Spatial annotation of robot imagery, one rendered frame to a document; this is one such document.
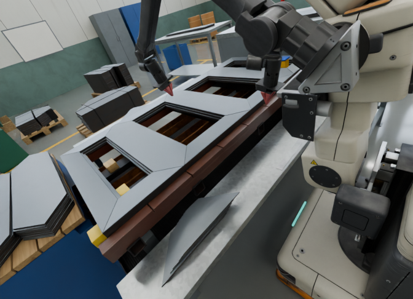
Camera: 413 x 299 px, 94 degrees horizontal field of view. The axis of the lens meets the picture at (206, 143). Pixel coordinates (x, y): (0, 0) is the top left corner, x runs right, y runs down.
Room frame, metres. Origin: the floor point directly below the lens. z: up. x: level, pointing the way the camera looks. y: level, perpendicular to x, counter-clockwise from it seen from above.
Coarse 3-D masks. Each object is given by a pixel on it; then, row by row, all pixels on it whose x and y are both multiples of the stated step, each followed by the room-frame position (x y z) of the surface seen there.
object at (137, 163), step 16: (240, 64) 1.69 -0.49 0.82; (208, 80) 1.55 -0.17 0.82; (224, 80) 1.42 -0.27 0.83; (240, 80) 1.30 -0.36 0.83; (256, 80) 1.20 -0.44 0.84; (288, 80) 1.05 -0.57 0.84; (272, 96) 0.95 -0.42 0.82; (192, 112) 1.06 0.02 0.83; (208, 112) 0.95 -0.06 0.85; (96, 144) 1.02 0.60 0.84; (112, 144) 0.96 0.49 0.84; (192, 160) 0.60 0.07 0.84; (176, 176) 0.55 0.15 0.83; (112, 192) 0.57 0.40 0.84; (160, 192) 0.51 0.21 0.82
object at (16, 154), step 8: (0, 136) 3.04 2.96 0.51; (8, 136) 3.09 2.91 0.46; (0, 144) 2.99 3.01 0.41; (8, 144) 3.04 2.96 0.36; (16, 144) 3.09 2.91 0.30; (0, 152) 2.93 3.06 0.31; (8, 152) 2.98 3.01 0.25; (16, 152) 3.03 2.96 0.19; (24, 152) 3.08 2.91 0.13; (0, 160) 2.88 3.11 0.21; (8, 160) 2.92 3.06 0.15; (16, 160) 2.97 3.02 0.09; (0, 168) 2.82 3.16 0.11; (8, 168) 2.87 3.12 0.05
